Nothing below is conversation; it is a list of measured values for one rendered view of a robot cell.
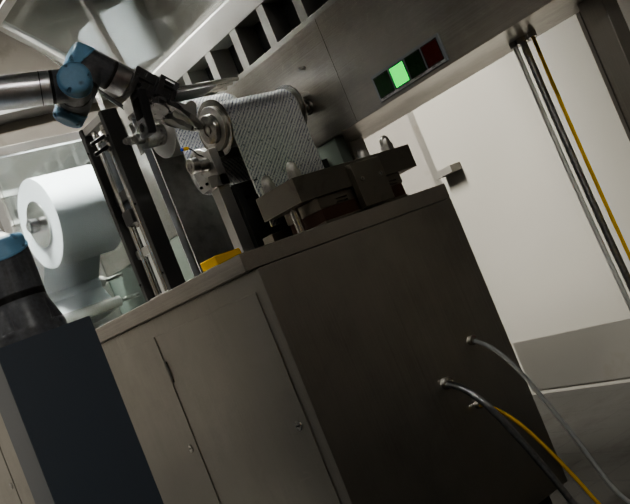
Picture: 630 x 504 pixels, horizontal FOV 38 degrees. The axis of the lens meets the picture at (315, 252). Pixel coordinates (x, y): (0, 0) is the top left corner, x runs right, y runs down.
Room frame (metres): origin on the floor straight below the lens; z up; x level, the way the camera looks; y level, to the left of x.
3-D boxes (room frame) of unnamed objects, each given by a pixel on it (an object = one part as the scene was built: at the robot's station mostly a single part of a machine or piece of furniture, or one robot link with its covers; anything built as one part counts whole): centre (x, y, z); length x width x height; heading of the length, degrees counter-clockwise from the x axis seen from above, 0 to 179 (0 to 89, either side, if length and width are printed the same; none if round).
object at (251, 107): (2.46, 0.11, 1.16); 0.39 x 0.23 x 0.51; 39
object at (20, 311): (1.91, 0.62, 0.95); 0.15 x 0.15 x 0.10
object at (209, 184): (2.28, 0.17, 1.05); 0.06 x 0.05 x 0.31; 129
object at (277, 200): (2.24, -0.12, 1.00); 0.40 x 0.16 x 0.06; 129
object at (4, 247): (1.91, 0.62, 1.07); 0.13 x 0.12 x 0.14; 17
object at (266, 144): (2.31, -0.01, 1.14); 0.23 x 0.01 x 0.18; 129
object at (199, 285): (3.04, 0.68, 0.88); 2.52 x 0.66 x 0.04; 39
